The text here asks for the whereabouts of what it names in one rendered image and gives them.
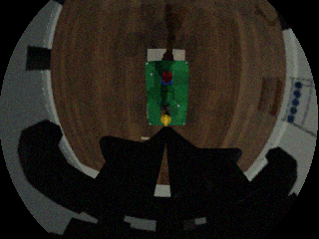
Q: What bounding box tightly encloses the green circuit board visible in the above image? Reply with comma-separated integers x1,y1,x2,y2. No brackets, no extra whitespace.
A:
145,60,188,126

